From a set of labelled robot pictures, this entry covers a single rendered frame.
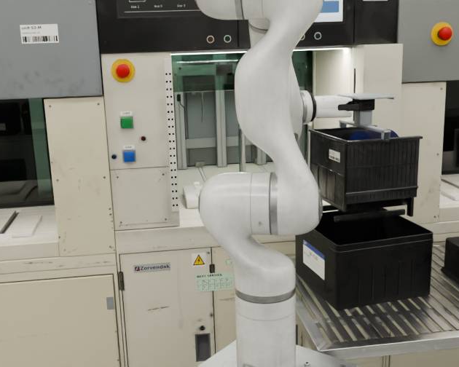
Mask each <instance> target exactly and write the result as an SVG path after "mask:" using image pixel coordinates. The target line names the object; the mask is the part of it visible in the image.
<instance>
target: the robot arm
mask: <svg viewBox="0 0 459 367"><path fill-rule="evenodd" d="M195 2H196V4H197V6H198V7H199V9H200V11H201V12H203V13H204V14H205V15H207V16H209V17H212V18H216V19H220V20H248V27H249V34H250V42H251V48H250V50H248V51H247V52H246V53H245V54H244V55H243V57H242V58H241V59H240V61H239V63H238V65H237V68H236V71H235V108H236V114H237V118H238V123H239V125H240V128H241V130H242V131H243V133H244V135H245V136H246V137H247V139H249V140H250V142H252V143H253V144H254V145H255V146H257V147H259V148H260V149H261V150H262V151H264V152H265V153H267V154H268V155H269V156H270V157H271V159H272V160H273V162H274V163H275V172H232V173H220V174H217V175H214V176H212V177H210V178H209V179H208V180H207V181H206V182H205V183H204V185H203V187H202V189H201V190H200V195H199V197H198V212H199V214H200V218H201V220H202V223H203V225H204V226H205V228H206V229H207V230H208V232H209V233H210V235H211V236H212V237H213V238H214V239H215V241H217V243H218V244H220V246H221V247H222V248H223V249H224V250H225V251H226V253H227V255H228V256H229V258H230V260H231V262H232V266H233V270H234V277H235V318H236V342H237V353H235V354H234V355H231V356H230V357H228V358H227V359H226V360H225V361H224V363H223V364H222V366H221V367H312V366H311V364H310V362H309V361H308V360H307V359H306V358H304V357H303V356H302V355H300V354H298V353H296V275H295V268H294V263H293V261H292V260H291V259H290V258H289V257H288V256H285V255H284V254H282V253H280V252H277V251H276V250H273V249H271V248H268V247H267V246H265V245H263V244H261V243H260V242H258V241H257V240H255V239H254V238H253V237H252V235H253V234H258V235H299V234H305V233H308V232H310V231H312V230H313V229H314V228H316V227H317V225H318V224H319V222H320V220H321V217H322V213H323V200H322V196H321V190H320V189H319V187H318V184H317V182H316V180H315V178H314V176H313V174H312V173H311V171H310V168H309V167H308V166H307V163H306V161H305V159H304V157H303V156H302V153H301V151H300V150H299V147H298V145H297V141H298V140H299V138H300V135H301V133H302V125H306V124H309V123H310V122H312V121H313V120H314V119H315V118H343V117H352V113H350V112H349V111H371V110H374V103H375V99H369V100H355V99H352V98H346V97H342V96H334V95H326V96H314V95H313V94H312V93H311V92H308V91H306V90H303V91H299V85H298V82H297V77H296V74H295V72H294V67H293V64H292V61H291V55H292V52H293V51H294V48H295V47H296V45H297V43H298V42H299V40H300V39H301V38H302V37H303V35H304V34H305V32H306V31H307V30H308V28H309V27H310V26H311V25H312V24H313V22H314V21H315V19H316V18H317V16H318V15H319V13H320V11H321V9H322V6H323V2H324V0H195Z"/></svg>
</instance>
